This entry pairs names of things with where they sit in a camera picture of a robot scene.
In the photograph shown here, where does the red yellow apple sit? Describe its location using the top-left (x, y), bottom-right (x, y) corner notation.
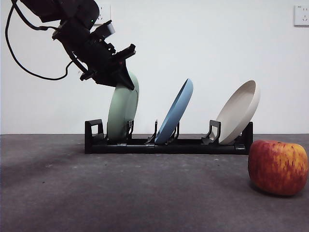
top-left (248, 139), bottom-right (308, 196)

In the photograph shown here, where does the cream white plate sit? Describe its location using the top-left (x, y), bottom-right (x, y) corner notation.
top-left (215, 80), bottom-right (261, 145)

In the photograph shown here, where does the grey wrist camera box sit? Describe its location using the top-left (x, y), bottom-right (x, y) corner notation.
top-left (93, 20), bottom-right (115, 39)

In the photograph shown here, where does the white wall socket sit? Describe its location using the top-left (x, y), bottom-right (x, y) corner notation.
top-left (93, 4), bottom-right (112, 27)
top-left (294, 5), bottom-right (309, 27)

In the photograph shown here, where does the long black cable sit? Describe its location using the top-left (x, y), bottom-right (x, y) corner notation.
top-left (4, 0), bottom-right (89, 81)

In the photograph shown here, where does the green plate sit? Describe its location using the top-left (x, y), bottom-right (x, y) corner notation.
top-left (107, 70), bottom-right (140, 141)

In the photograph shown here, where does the black plate rack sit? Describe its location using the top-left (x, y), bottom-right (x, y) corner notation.
top-left (84, 119), bottom-right (253, 155)

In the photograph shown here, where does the short black cable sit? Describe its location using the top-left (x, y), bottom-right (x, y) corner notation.
top-left (14, 2), bottom-right (57, 31)

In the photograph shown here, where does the blue plate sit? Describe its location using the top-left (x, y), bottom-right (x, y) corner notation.
top-left (154, 78), bottom-right (194, 145)

